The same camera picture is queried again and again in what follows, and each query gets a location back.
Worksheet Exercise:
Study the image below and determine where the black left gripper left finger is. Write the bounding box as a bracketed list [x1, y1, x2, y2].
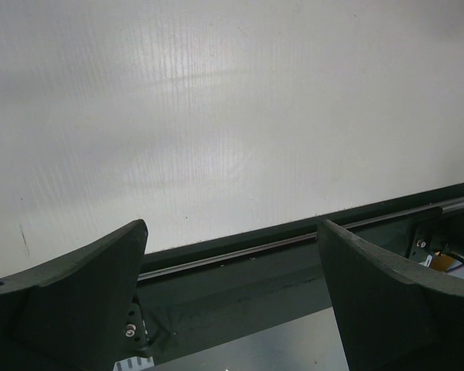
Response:
[0, 220, 148, 370]

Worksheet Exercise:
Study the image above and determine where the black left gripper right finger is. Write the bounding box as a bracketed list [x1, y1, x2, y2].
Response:
[317, 220, 464, 370]

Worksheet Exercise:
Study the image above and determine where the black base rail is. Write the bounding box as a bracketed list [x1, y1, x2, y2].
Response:
[116, 183, 464, 370]

